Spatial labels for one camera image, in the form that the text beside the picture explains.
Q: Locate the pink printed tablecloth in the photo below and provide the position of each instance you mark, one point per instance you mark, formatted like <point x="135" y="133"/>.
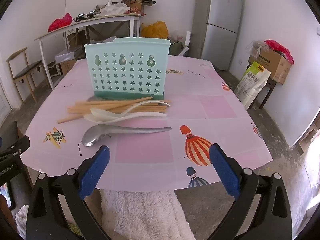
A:
<point x="220" y="110"/>

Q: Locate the large red plastic bag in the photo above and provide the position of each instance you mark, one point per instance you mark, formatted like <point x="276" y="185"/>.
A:
<point x="277" y="46"/>

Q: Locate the small cardboard box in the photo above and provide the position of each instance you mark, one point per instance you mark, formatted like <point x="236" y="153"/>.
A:
<point x="136" y="7"/>

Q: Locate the white plastic spoon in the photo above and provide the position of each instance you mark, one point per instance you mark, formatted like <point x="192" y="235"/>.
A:
<point x="150" y="115"/>
<point x="96" y="112"/>

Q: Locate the dark wooden stool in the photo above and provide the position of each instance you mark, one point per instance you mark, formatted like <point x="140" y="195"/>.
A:
<point x="271" y="82"/>

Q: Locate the white side table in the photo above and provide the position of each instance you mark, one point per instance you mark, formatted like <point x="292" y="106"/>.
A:
<point x="75" y="25"/>

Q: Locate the mint green utensil holder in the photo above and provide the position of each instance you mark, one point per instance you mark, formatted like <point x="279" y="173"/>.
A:
<point x="125" y="52"/>

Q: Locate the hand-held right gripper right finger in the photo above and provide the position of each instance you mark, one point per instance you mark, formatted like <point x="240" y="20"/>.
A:
<point x="225" y="170"/>

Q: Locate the yellow plastic bag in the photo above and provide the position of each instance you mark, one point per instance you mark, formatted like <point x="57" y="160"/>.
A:
<point x="155" y="30"/>

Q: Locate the large cardboard box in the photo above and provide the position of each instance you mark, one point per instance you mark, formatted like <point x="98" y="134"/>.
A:
<point x="272" y="62"/>

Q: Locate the white plastic board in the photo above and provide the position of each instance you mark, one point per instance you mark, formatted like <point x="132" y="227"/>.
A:
<point x="186" y="42"/>

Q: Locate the metal spoon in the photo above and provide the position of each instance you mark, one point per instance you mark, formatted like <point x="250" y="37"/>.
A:
<point x="92" y="136"/>

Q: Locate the black box device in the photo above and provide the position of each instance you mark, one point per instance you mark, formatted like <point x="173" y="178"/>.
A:
<point x="90" y="14"/>
<point x="80" y="17"/>

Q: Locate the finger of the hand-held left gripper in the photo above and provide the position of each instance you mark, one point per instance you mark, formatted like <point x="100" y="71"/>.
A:
<point x="17" y="146"/>

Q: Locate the white and yellow rice bag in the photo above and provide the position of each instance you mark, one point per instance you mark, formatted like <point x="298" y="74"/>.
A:
<point x="252" y="85"/>

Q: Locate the small red plastic bag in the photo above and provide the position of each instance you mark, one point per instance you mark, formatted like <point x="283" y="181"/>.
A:
<point x="60" y="23"/>

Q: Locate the wooden chair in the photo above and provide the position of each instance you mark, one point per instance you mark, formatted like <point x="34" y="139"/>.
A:
<point x="27" y="70"/>

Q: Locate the white wooden door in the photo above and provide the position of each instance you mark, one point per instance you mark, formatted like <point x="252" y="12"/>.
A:
<point x="3" y="100"/>

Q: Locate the bunch of wooden chopsticks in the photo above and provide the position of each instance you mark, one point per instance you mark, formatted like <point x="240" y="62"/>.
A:
<point x="77" y="108"/>

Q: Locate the silver refrigerator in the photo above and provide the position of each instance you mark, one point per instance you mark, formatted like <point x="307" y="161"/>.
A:
<point x="220" y="17"/>

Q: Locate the olive green bag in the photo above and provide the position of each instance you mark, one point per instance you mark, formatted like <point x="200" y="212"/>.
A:
<point x="177" y="47"/>

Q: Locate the clear plastic bag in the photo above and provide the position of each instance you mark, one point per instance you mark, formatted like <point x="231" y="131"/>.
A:
<point x="256" y="46"/>

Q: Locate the low cardboard box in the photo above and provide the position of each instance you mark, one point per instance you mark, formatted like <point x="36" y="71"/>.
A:
<point x="67" y="66"/>

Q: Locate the white plastic bag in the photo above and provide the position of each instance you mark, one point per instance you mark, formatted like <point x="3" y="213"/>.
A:
<point x="112" y="10"/>

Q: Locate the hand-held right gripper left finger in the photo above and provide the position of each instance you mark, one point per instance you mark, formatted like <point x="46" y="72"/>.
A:
<point x="93" y="172"/>

